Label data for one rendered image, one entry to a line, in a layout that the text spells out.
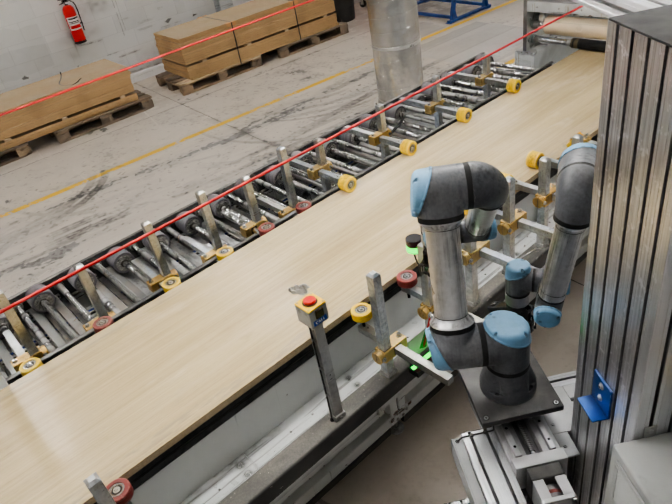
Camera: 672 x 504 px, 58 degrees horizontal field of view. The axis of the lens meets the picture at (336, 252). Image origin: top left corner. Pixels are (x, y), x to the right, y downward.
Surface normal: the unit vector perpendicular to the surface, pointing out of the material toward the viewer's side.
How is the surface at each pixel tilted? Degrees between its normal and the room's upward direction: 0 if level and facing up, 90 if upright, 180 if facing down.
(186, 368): 0
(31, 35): 90
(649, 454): 0
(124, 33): 90
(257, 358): 0
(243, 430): 90
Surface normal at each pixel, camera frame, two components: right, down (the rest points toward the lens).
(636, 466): -0.16, -0.81
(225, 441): 0.66, 0.33
